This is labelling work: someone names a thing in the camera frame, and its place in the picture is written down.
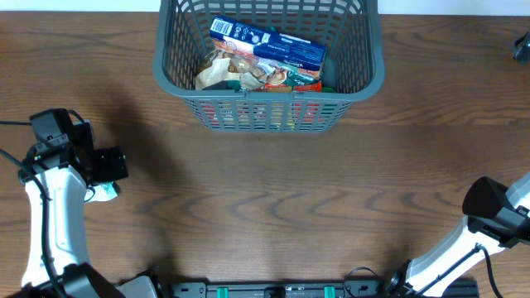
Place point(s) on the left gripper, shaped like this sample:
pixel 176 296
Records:
pixel 111 167

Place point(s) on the small teal tissue packet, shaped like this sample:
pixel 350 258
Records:
pixel 102 193

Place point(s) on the beige Pantree snack bag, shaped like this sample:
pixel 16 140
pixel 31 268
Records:
pixel 223 70

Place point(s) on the blue Kleenex tissue box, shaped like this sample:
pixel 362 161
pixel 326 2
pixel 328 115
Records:
pixel 242 39

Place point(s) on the green lid jar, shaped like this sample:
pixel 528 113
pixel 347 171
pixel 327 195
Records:
pixel 328 90

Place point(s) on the green Nescafe coffee bag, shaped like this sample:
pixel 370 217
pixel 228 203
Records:
pixel 297 80

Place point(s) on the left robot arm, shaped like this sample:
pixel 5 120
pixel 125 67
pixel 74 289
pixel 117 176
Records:
pixel 61 173

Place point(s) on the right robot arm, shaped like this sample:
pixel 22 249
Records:
pixel 496 218

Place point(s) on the grey plastic basket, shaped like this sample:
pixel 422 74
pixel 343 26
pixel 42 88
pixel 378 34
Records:
pixel 349 30

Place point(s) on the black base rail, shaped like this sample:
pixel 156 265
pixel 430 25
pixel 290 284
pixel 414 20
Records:
pixel 353 288

